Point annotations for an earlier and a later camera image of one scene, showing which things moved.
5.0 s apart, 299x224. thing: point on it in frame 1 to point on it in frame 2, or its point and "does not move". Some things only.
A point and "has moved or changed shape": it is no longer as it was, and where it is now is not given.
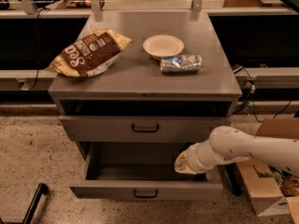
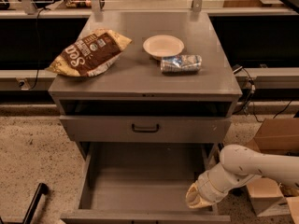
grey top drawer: (139, 129) does not move
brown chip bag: (91, 54) does not move
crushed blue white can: (181, 63) does not move
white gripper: (193, 158) to (207, 189)
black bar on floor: (42, 189) does not move
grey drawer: (141, 171) has moved or changed shape
